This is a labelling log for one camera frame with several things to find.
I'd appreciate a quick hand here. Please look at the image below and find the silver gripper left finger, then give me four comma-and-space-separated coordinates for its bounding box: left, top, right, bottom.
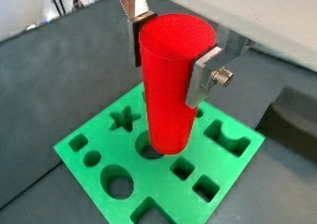
119, 0, 158, 68

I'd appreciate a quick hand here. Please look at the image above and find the black cradle stand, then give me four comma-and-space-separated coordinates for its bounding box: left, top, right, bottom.
257, 87, 317, 165

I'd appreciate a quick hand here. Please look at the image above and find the green shape sorter block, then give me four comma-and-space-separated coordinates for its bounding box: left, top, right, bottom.
55, 85, 265, 224

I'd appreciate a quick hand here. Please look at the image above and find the red cylinder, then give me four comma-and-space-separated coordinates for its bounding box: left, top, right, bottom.
139, 14, 215, 155

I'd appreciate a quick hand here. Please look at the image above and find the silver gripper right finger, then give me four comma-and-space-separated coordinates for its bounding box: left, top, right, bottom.
186, 25, 253, 108

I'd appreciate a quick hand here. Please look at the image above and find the black cable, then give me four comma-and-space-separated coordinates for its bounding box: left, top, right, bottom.
44, 0, 67, 17

